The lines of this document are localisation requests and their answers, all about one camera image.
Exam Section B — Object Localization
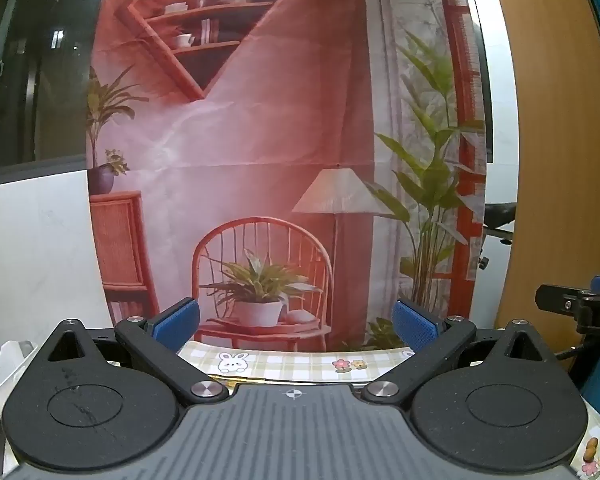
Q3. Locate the printed room backdrop cloth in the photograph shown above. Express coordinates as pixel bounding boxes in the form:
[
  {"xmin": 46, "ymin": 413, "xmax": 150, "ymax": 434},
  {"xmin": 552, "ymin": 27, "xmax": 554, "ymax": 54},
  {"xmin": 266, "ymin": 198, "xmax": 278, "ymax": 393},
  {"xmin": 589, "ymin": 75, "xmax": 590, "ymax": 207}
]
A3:
[{"xmin": 86, "ymin": 0, "xmax": 494, "ymax": 354}]

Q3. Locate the black saddle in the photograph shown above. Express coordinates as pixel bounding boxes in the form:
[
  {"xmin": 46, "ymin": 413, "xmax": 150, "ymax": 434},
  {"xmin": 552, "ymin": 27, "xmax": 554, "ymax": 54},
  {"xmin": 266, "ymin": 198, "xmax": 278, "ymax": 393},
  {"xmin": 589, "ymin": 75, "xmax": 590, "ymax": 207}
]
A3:
[{"xmin": 483, "ymin": 201, "xmax": 519, "ymax": 247}]

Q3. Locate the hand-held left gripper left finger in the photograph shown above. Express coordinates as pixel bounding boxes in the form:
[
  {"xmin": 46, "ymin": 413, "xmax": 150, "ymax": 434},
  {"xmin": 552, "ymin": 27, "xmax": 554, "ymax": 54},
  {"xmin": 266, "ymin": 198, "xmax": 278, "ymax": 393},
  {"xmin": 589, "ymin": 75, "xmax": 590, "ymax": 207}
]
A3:
[{"xmin": 40, "ymin": 297, "xmax": 229, "ymax": 405}]

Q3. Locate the wooden panel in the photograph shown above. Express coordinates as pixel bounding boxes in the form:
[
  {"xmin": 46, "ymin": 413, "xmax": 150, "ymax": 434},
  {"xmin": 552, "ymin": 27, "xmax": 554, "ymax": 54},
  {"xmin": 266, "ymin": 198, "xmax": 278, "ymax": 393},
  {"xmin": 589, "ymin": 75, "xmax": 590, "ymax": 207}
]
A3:
[{"xmin": 486, "ymin": 0, "xmax": 600, "ymax": 333}]

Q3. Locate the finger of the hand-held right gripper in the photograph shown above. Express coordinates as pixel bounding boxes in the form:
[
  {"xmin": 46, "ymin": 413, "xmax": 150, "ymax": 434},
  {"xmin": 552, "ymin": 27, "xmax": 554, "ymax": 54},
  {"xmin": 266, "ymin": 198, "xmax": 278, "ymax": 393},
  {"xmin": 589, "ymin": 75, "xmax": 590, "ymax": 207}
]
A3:
[{"xmin": 535, "ymin": 284, "xmax": 582, "ymax": 319}]

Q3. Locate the checkered bunny tablecloth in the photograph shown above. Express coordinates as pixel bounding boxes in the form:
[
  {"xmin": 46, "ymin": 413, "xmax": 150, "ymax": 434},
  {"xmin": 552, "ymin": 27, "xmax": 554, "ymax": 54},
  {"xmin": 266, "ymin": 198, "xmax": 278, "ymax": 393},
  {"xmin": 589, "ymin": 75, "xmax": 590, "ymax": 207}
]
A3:
[{"xmin": 177, "ymin": 342, "xmax": 600, "ymax": 480}]

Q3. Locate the white plastic basket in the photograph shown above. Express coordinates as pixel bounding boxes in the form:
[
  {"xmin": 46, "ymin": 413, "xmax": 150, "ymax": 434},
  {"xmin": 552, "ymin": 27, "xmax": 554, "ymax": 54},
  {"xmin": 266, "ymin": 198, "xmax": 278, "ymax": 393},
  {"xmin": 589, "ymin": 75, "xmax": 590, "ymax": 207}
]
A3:
[{"xmin": 0, "ymin": 340, "xmax": 37, "ymax": 404}]

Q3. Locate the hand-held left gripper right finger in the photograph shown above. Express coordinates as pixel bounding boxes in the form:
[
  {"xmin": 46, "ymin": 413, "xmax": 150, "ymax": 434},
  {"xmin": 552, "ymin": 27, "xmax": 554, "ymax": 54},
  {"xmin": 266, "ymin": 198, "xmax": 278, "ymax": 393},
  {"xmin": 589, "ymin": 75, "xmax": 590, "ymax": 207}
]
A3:
[{"xmin": 362, "ymin": 299, "xmax": 563, "ymax": 405}]

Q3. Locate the dark glass window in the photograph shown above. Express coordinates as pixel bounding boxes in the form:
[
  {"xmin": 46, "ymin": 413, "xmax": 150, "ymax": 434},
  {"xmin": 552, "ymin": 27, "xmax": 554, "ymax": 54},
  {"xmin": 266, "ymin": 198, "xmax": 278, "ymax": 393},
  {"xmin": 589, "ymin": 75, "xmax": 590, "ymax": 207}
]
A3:
[{"xmin": 0, "ymin": 0, "xmax": 112, "ymax": 182}]

